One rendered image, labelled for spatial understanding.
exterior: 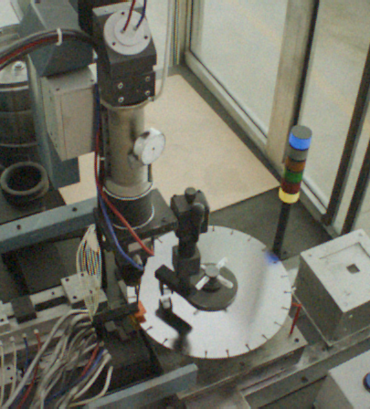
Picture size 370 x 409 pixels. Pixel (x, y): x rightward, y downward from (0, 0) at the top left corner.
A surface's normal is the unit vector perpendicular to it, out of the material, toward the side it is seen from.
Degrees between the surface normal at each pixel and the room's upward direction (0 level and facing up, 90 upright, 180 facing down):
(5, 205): 0
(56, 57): 90
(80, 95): 90
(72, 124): 90
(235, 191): 0
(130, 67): 90
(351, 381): 0
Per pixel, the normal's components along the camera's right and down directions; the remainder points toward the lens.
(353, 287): 0.04, -0.69
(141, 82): 0.44, 0.66
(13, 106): 0.08, 0.72
